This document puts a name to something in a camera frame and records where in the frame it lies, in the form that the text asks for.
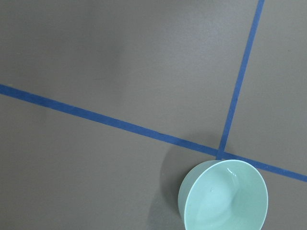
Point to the mint green bowl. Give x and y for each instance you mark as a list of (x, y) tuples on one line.
[(223, 195)]

